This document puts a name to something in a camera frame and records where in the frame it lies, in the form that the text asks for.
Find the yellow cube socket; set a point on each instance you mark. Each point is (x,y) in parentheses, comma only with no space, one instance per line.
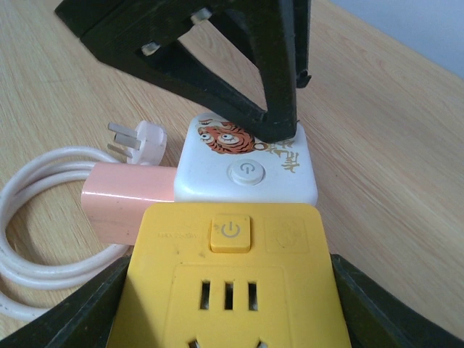
(230,275)

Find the pink socket with cable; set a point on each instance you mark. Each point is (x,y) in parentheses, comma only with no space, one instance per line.
(114,198)

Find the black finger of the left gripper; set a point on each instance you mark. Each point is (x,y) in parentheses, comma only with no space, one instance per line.
(302,39)
(142,39)

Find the white tiger cube socket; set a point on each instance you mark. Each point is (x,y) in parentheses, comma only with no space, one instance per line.
(221,162)

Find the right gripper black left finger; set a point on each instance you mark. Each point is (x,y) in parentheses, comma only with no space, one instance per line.
(83,319)

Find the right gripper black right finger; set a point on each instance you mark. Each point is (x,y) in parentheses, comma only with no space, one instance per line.
(376,318)

